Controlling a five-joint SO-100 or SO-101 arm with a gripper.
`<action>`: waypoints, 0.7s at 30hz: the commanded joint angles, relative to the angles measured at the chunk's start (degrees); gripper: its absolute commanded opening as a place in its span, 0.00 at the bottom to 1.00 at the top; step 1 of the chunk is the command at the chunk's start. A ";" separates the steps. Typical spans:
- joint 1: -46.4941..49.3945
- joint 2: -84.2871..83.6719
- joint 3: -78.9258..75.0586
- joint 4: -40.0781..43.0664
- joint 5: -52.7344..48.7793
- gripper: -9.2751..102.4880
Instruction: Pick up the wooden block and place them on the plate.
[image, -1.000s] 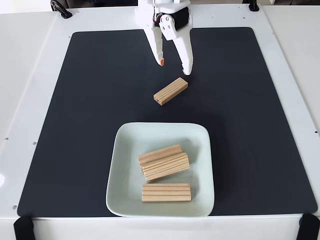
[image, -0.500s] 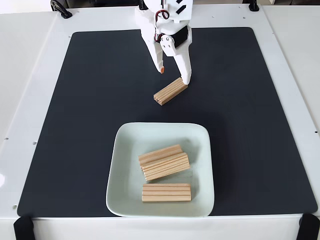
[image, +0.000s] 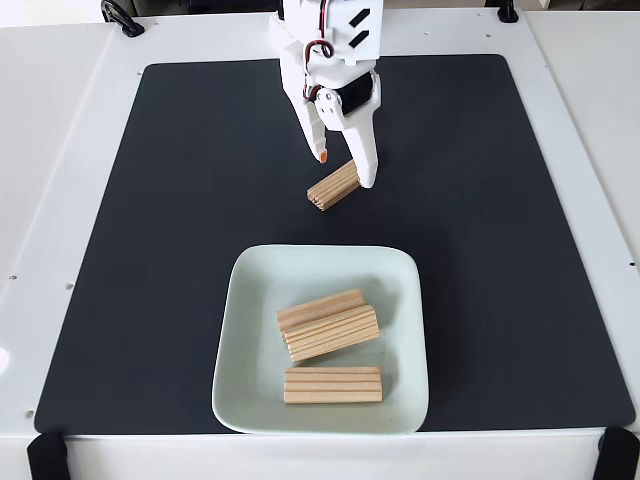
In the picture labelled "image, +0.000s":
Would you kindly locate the pale green square plate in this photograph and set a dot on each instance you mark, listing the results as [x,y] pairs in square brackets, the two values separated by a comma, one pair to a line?
[250,360]

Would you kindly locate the grooved wooden block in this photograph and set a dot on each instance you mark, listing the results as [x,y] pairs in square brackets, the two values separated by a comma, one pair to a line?
[332,335]
[332,386]
[332,187]
[310,310]

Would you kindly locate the black table clamp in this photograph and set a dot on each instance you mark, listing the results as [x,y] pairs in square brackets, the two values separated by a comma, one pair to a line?
[507,12]
[122,20]

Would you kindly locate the black rubber mat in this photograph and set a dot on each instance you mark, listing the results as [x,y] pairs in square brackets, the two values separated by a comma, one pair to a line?
[150,250]

